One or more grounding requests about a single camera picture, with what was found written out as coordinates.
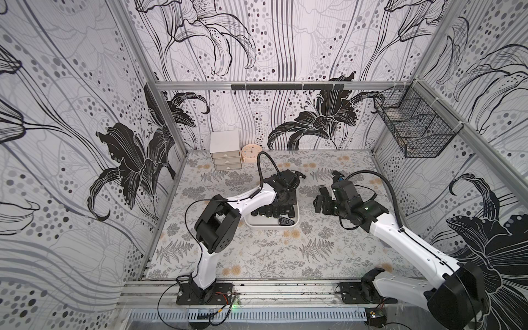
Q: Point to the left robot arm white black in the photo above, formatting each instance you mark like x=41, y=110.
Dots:
x=216, y=226

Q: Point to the black wire wall basket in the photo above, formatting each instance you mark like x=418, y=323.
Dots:
x=414, y=121

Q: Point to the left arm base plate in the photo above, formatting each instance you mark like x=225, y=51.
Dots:
x=216, y=294

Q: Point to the black key fob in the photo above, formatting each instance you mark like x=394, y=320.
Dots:
x=324, y=192

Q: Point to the silver black bmw key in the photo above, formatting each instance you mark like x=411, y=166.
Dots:
x=286, y=222

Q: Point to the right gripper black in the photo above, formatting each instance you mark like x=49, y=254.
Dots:
x=330, y=200

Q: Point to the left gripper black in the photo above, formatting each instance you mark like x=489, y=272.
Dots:
x=291, y=196

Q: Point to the black wall rail bar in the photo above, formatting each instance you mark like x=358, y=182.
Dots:
x=282, y=87

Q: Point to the pink round alarm clock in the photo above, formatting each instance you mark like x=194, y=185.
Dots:
x=249, y=153

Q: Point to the white storage tray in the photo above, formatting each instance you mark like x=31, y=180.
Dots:
x=262, y=219

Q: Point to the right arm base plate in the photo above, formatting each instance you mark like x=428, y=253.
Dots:
x=355, y=293

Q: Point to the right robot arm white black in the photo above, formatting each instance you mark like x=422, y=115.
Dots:
x=453, y=292

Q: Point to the white cable duct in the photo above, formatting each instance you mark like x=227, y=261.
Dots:
x=257, y=315

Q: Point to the white mini drawer cabinet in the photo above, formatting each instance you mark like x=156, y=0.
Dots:
x=225, y=150

